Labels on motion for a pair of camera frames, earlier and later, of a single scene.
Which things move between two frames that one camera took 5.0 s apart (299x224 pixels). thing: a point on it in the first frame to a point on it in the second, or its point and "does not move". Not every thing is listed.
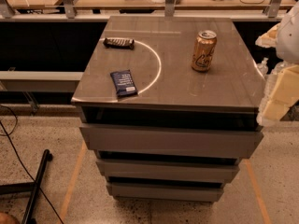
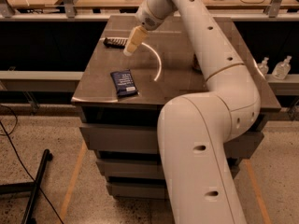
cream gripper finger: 268,39 to 151,12
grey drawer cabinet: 170,106 does not move
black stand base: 30,188 does not move
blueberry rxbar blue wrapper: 123,83 does not move
